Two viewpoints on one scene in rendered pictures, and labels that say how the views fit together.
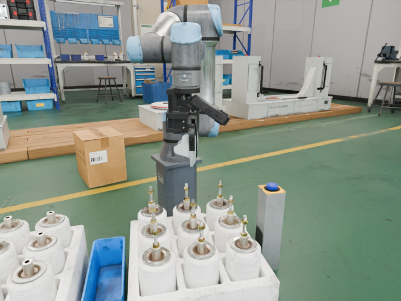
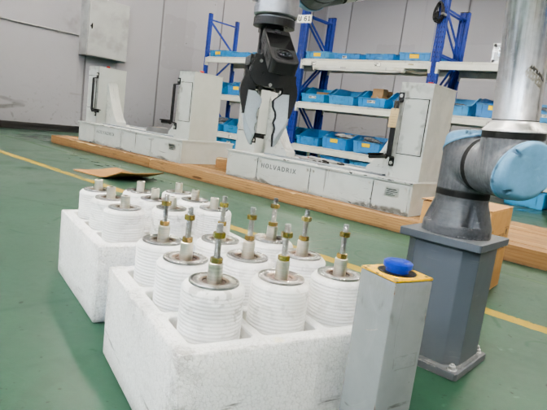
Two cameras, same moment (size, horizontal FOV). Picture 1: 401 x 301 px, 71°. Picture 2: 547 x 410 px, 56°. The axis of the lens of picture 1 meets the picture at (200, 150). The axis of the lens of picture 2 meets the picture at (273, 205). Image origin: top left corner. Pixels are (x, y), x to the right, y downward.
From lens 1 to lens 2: 0.99 m
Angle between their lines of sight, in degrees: 69
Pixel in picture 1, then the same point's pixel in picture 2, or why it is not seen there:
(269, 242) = (352, 396)
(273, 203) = (369, 296)
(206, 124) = (486, 161)
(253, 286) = (159, 333)
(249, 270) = (181, 313)
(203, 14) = not seen: outside the picture
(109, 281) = not seen: hidden behind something
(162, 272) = (139, 249)
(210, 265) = (161, 270)
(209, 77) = (513, 56)
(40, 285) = (112, 215)
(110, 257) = not seen: hidden behind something
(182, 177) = (430, 266)
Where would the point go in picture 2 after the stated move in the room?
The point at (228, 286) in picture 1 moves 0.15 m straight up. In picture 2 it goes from (154, 315) to (163, 220)
